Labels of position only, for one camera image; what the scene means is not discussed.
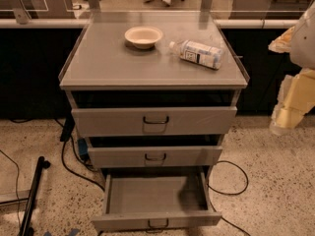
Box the grey top drawer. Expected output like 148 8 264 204
67 89 237 137

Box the grey middle drawer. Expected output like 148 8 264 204
88 135 222 168

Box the thin black cable far left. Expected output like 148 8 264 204
0 149 23 228

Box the black floor cable right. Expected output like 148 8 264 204
207 160 252 236

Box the black floor cable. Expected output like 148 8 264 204
207 160 252 236
53 116 106 193

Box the grey bottom drawer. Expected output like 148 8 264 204
93 167 221 232

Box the white bowl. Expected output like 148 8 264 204
124 27 163 49

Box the black floor cable left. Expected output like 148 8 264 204
53 116 106 193

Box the black metal stand leg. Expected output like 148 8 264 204
18 156 50 236

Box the grey drawer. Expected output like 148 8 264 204
88 135 222 168
67 89 237 137
93 167 221 232

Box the clear plastic water bottle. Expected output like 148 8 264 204
169 40 224 70

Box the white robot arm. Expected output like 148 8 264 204
269 4 315 136

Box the grey drawer cabinet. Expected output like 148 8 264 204
58 11 250 182

